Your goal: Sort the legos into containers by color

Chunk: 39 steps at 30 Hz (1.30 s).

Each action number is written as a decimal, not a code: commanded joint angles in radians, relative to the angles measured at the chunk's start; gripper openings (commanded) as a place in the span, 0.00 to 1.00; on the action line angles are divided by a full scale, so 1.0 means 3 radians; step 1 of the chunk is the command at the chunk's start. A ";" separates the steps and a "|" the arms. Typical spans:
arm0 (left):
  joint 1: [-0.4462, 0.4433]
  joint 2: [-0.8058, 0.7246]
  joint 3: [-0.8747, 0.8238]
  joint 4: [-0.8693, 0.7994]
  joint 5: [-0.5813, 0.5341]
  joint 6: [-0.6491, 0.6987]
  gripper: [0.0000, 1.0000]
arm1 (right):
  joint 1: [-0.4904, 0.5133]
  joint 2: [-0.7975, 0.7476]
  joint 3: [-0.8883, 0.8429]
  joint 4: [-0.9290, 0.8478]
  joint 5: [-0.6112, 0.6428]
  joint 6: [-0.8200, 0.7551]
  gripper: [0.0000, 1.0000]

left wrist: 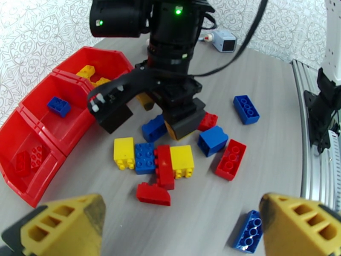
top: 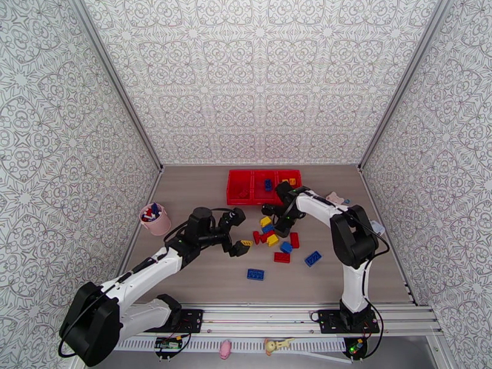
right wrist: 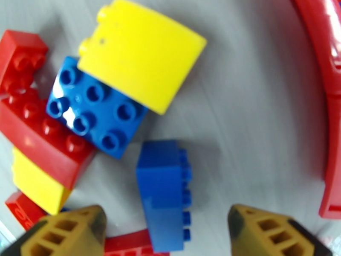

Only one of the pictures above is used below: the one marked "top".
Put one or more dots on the red lego brick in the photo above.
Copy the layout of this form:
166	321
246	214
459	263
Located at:
266	237
281	257
294	240
256	237
243	193

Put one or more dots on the blue lego brick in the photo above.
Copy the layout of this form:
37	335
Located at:
256	274
313	258
268	228
286	247
268	184

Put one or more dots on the yellow lego brick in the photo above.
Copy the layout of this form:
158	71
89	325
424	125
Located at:
265	221
273	240
293	182

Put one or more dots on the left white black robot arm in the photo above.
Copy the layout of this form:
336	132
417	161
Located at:
146	272

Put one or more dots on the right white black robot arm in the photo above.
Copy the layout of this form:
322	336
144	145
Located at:
351	283

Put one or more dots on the pink bucket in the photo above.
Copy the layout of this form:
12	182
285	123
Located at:
157	225

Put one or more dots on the pink soft toy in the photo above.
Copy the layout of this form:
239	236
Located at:
335	197

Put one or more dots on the white toy piece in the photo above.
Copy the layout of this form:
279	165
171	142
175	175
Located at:
155	215

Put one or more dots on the blue toy piece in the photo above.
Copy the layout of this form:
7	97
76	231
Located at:
155	207

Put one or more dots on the red three-compartment tray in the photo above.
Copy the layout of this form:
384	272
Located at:
240	181

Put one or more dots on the red toy piece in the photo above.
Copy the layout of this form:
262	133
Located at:
146	218

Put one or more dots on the small clear container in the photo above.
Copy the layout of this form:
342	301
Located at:
378	227

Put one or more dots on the pink pig toy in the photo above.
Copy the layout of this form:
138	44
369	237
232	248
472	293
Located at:
225	349

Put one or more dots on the yellow animal toy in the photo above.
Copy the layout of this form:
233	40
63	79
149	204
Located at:
272	346

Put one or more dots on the white flat strip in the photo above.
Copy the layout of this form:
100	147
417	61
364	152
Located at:
326	356

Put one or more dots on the circuit board with green light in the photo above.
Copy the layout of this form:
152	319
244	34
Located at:
355	346

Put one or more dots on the aluminium table side rail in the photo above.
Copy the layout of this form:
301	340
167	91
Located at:
407	287
148	210

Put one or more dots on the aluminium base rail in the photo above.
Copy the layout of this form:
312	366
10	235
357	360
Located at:
261	316

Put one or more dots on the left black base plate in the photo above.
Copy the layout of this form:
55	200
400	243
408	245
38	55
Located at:
192	320

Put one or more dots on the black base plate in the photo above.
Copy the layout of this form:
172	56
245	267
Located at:
330	322
192	320

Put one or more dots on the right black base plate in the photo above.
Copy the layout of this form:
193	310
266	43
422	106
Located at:
330	322

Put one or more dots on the aluminium frame post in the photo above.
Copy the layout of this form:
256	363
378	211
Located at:
403	79
115	83

